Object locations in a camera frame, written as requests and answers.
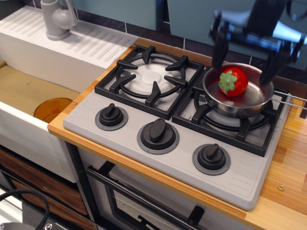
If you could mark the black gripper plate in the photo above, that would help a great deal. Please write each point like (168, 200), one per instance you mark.
(259, 28)

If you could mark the red plastic toy strawberry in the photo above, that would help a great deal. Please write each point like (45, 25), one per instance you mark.
(233, 82)

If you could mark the grey toy stove top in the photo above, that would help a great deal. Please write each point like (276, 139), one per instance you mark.
(240, 185)

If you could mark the black right stove knob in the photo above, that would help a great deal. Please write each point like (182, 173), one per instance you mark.
(211, 159)

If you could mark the black stove knob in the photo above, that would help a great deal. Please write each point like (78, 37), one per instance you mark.
(158, 137)
(211, 159)
(111, 118)

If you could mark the black middle stove knob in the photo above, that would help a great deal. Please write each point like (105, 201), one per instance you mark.
(158, 137)

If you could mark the black left stove knob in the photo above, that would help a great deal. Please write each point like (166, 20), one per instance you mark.
(111, 118)

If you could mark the stainless steel saucepan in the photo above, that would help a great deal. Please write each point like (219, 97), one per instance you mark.
(251, 103)

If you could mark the black right burner grate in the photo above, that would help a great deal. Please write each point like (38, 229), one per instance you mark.
(257, 135)

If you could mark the black burner grate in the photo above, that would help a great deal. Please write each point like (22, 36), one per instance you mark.
(149, 82)
(257, 135)

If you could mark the black left burner grate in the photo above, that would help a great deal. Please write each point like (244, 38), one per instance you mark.
(149, 82)

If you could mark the grey toy faucet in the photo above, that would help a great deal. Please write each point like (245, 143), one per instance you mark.
(58, 21)

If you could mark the white toy sink unit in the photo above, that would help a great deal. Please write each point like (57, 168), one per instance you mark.
(35, 69)

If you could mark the wooden drawer fronts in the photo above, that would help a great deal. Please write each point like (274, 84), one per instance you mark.
(65, 200)

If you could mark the oven door with black handle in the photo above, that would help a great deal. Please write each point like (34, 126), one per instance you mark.
(135, 203)

